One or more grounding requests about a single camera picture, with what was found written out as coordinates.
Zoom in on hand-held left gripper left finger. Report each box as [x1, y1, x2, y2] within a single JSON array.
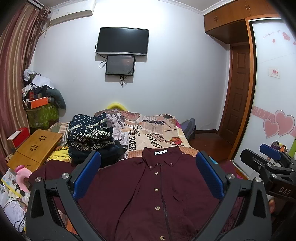
[[24, 150, 102, 241]]

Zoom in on white wardrobe door pink hearts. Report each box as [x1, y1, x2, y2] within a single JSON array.
[[232, 17, 296, 179]]

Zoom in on orange box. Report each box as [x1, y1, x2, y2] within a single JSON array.
[[27, 97, 49, 109]]

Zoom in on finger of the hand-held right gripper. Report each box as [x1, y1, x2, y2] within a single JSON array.
[[240, 149, 295, 178], [259, 144, 296, 168]]

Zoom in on small black wall monitor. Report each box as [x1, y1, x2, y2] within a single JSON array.
[[105, 55, 136, 76]]

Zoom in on brown wooden door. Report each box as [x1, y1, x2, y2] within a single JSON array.
[[218, 43, 251, 141]]

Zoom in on green storage box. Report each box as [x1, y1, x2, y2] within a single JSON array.
[[26, 103, 60, 128]]

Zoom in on black wall television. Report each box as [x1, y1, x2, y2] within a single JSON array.
[[95, 27, 150, 56]]

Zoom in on striped brown curtain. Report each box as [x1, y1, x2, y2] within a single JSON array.
[[0, 3, 50, 176]]

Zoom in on wooden lap table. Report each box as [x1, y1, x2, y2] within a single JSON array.
[[7, 129, 63, 173]]

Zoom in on pile of clutter and clothes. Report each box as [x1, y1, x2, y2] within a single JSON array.
[[22, 69, 66, 109]]

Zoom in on maroon button shirt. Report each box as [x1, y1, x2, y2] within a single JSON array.
[[29, 146, 244, 241]]

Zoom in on printed blanket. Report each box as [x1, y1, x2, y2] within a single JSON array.
[[50, 109, 192, 160]]

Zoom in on pile of patterned dark clothes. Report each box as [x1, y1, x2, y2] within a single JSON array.
[[67, 112, 127, 166]]

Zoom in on colourful toy figures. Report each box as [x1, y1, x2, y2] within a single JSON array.
[[266, 141, 288, 161]]

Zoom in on stack of papers and books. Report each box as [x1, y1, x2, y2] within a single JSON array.
[[0, 168, 30, 233]]

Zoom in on yellow plastic chair back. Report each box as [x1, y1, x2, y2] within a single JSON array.
[[106, 102, 128, 110]]

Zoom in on white air conditioner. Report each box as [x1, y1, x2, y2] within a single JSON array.
[[26, 0, 97, 26]]

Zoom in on red box white lid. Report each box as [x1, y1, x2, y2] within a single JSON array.
[[7, 127, 31, 150]]

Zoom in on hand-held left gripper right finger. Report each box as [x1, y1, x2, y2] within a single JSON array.
[[195, 150, 272, 241]]

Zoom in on yellow cloth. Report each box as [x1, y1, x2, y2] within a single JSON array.
[[47, 148, 71, 164]]

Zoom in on grey purple backpack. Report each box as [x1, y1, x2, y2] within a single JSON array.
[[180, 118, 196, 140]]

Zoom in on wooden overhead cabinet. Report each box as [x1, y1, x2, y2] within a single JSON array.
[[203, 0, 287, 43]]

